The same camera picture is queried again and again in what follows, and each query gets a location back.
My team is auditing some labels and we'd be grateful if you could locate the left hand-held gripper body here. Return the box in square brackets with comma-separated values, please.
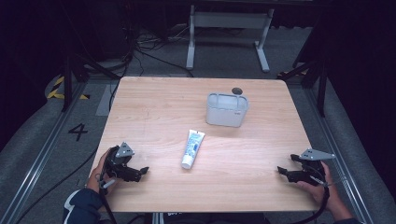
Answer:
[104, 142, 136, 182]

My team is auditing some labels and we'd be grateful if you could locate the person's left hand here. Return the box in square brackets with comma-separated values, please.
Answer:
[86, 147, 120, 196]

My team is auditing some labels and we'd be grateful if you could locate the yellow black hazard tape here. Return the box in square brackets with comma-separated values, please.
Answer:
[46, 76, 92, 101]

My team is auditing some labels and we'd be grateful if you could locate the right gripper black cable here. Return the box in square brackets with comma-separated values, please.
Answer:
[289, 175, 332, 224]

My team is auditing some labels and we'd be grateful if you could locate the white toothpaste tube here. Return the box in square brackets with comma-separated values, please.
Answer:
[181, 129, 206, 171]

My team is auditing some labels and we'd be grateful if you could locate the black tripod stand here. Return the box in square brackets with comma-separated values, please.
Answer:
[60, 46, 121, 113]
[276, 55, 329, 119]

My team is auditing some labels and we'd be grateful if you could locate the black floor cable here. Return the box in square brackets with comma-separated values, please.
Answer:
[13, 144, 100, 224]

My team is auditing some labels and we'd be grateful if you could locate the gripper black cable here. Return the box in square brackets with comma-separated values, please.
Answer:
[98, 174, 119, 224]
[289, 175, 332, 224]

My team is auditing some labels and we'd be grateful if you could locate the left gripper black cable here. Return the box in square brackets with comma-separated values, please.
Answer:
[98, 174, 119, 224]

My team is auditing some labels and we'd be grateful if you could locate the person's right hand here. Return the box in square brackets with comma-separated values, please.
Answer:
[296, 161, 344, 213]

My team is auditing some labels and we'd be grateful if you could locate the grey plastic holder box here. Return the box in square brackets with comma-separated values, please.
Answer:
[205, 91, 250, 129]

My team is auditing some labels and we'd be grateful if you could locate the aluminium floor rail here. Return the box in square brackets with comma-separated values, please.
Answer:
[303, 87, 376, 224]
[0, 81, 90, 224]

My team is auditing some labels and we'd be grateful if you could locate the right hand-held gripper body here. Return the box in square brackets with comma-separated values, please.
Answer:
[297, 147, 337, 188]

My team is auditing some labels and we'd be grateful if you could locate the bundle of floor cables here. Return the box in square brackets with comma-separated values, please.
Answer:
[106, 18, 195, 111]

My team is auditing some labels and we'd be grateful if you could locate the white metal desk frame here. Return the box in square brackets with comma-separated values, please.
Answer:
[185, 4, 276, 74]

